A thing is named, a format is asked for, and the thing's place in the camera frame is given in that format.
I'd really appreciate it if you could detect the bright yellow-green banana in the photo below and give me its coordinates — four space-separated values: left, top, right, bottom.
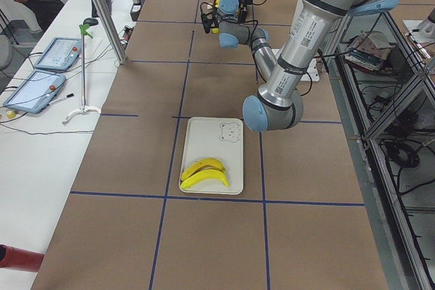
180 169 229 189

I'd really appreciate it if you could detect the black keyboard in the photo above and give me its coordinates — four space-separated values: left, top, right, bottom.
90 0 113 18

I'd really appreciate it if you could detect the white bear tray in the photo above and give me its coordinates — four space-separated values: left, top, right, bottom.
179 117 243 195

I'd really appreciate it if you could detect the black computer mouse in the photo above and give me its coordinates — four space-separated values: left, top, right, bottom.
83 18 99 26

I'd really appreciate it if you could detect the stack of books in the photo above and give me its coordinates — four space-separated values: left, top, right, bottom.
344 31 395 71

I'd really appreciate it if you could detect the upper teach pendant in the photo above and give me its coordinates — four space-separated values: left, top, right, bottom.
34 37 82 73

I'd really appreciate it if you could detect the teach pendant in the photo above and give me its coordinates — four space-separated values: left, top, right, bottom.
34 37 82 73
3 69 66 113

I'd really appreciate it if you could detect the black marker pen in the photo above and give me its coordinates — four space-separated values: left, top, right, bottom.
48 93 75 105

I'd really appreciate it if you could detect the lower teach pendant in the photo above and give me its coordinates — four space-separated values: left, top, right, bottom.
3 69 66 113

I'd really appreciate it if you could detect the red fire extinguisher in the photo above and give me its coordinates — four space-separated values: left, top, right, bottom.
1 244 44 272

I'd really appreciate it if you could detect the green handled reacher grabber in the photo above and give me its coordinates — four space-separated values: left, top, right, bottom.
62 24 101 125

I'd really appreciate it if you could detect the aluminium frame post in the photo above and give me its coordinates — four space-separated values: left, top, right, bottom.
92 0 127 65

